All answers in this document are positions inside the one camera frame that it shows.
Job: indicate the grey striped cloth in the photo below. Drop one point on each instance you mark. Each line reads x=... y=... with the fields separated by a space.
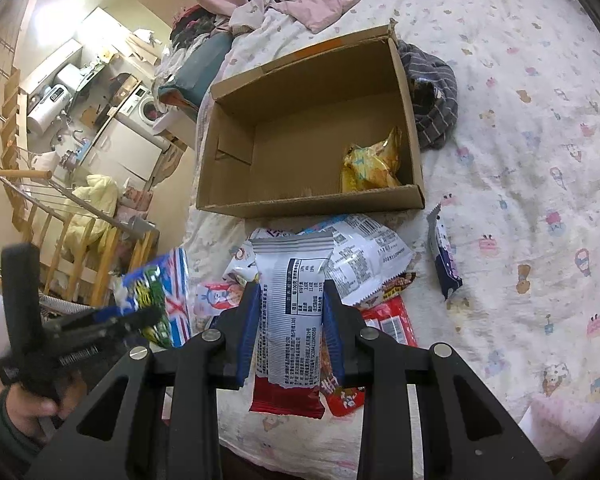
x=435 y=105

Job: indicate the yellow snack packet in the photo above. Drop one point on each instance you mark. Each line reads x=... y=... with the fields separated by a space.
x=370 y=165

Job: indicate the person's left hand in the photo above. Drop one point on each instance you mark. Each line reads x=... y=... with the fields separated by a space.
x=30 y=412

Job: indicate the pink white cartoon snack packet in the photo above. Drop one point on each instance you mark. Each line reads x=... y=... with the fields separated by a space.
x=215 y=297

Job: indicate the teal bed bumper cushion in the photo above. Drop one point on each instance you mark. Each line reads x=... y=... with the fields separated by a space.
x=200 y=70

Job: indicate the pile of clothes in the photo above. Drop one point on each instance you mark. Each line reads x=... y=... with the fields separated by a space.
x=195 y=25

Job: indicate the cardboard box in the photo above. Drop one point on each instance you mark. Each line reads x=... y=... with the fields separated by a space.
x=300 y=125

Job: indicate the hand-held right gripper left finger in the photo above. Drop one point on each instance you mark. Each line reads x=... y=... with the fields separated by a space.
x=247 y=335

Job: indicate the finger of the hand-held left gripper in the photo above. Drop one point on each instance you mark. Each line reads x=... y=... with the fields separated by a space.
x=111 y=314
x=140 y=321

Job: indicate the red snack packet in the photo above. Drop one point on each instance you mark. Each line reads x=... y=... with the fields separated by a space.
x=390 y=320

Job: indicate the pale yellow duvet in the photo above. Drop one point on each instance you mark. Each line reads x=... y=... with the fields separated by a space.
x=97 y=190

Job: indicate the large white snack bag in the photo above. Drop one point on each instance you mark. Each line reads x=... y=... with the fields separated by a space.
x=365 y=255

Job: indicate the clear plastic snack packet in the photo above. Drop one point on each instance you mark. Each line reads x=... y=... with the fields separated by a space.
x=290 y=280

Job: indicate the silver black packet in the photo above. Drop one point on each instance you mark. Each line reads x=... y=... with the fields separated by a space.
x=447 y=265

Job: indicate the person's left forearm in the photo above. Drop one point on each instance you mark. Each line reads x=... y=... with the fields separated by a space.
x=0 y=440

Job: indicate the white side cabinet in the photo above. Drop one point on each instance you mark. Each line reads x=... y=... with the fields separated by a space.
x=177 y=127

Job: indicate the white kitchen cabinet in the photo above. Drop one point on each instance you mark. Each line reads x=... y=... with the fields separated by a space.
x=125 y=150

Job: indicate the white water heater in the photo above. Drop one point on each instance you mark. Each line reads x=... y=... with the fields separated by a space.
x=50 y=105

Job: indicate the white wall cabinet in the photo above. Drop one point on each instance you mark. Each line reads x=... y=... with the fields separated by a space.
x=50 y=67

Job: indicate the white washing machine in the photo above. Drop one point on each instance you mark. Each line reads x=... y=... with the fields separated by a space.
x=140 y=107

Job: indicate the wooden staircase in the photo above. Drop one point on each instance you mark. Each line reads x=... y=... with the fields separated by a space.
x=11 y=110

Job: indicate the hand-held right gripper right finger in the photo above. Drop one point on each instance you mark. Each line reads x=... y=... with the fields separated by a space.
x=332 y=330

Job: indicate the wooden stair railing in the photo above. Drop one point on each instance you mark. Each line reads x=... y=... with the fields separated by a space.
x=15 y=173

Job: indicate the blue flag-print snack packet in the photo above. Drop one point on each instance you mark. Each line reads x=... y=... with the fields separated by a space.
x=172 y=285

